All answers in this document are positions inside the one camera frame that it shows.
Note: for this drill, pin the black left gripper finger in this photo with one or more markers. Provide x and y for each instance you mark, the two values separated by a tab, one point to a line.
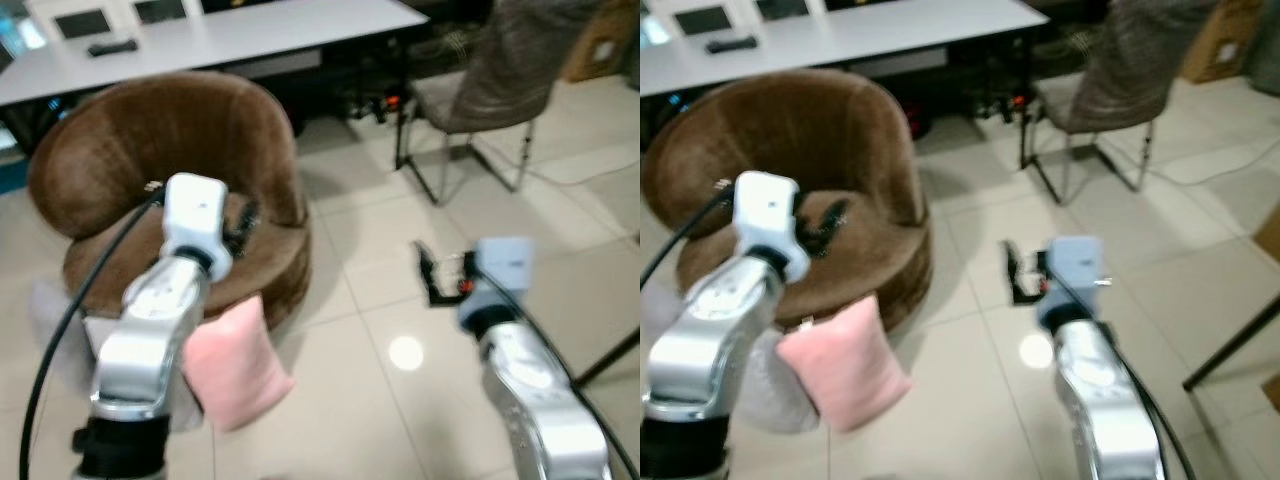
825	241
832	212
249	212
244	242

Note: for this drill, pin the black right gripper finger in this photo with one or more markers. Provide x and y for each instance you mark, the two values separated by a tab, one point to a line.
1015	255
1022	296
428	255
442	298

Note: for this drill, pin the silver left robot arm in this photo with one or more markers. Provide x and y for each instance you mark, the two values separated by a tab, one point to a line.
710	330
150	330

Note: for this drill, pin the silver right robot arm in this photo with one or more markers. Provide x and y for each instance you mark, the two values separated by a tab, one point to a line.
540	400
1100	400

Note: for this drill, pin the brown round velvet sofa chair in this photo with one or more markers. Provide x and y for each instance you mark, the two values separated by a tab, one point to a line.
170	130
800	125

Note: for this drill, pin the pink pillow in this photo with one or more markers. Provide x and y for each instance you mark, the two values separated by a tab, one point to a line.
845	365
235	365

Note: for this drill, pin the black power strip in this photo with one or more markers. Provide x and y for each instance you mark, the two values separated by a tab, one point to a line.
1002	104
372	105

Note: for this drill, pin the black slanted furniture leg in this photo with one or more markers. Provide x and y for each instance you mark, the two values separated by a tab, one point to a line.
610	358
1235	345

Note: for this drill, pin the white long table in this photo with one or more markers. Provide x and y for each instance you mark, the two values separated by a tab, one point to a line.
220	45
860	40

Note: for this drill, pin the black remote control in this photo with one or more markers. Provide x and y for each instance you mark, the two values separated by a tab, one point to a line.
731	44
112	48

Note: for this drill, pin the grey fabric metal-leg chair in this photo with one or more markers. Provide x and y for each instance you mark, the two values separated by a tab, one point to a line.
1140	65
510	70

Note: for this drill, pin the dark screen tablet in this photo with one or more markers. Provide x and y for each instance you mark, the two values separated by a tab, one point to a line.
780	8
702	20
82	24
160	10

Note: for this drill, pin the brown cardboard box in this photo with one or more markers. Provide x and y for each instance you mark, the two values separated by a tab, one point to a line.
605	40
1222	40

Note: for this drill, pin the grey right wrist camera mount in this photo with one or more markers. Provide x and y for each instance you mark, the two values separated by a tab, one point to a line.
1075	275
500	275

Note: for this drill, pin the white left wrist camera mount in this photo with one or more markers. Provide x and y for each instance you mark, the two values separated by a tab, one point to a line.
765	215
195	215

